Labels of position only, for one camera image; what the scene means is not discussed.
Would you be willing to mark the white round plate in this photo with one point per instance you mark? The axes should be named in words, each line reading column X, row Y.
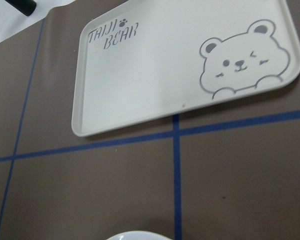
column 138, row 235

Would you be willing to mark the cream bear serving tray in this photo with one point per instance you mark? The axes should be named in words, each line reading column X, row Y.
column 149, row 59

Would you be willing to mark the black water bottle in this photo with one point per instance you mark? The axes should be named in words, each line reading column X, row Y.
column 26, row 7

